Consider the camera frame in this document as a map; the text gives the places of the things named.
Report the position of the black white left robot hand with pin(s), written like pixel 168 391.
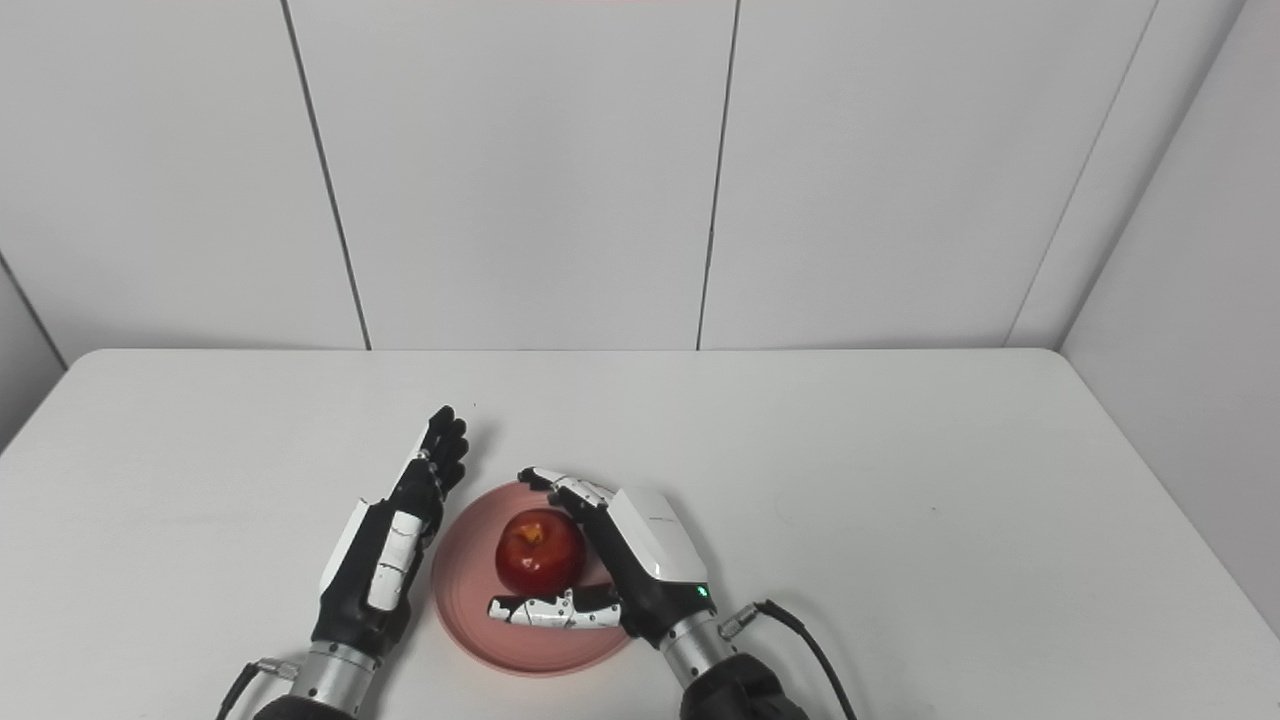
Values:
pixel 350 600

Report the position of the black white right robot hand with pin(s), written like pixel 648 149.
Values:
pixel 650 550

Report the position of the red apple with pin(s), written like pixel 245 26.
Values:
pixel 540 555

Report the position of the pink round plate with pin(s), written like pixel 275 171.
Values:
pixel 470 600

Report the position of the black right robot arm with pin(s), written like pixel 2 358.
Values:
pixel 730 690

